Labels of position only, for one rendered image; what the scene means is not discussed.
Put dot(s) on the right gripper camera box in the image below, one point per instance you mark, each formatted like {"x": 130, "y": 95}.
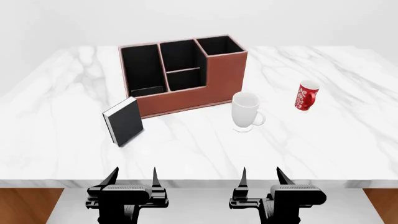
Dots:
{"x": 297, "y": 193}

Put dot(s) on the red patterned footed mug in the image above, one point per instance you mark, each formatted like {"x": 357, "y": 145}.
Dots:
{"x": 304, "y": 98}

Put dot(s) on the brown leather desk caddy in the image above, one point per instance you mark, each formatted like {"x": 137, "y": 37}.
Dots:
{"x": 225, "y": 79}

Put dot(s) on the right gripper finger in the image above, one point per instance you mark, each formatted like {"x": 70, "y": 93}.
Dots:
{"x": 283, "y": 178}
{"x": 244, "y": 184}

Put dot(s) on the white footed mug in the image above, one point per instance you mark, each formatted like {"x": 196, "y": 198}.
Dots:
{"x": 244, "y": 112}

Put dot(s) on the black hardcover book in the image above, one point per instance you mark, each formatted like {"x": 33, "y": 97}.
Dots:
{"x": 126, "y": 121}

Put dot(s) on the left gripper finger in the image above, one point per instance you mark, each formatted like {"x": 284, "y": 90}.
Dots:
{"x": 155, "y": 182}
{"x": 112, "y": 178}

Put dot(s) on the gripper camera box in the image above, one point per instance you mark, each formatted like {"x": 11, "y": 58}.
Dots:
{"x": 124, "y": 192}
{"x": 297, "y": 193}

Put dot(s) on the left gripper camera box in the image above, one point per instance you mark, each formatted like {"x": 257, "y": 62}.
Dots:
{"x": 124, "y": 192}

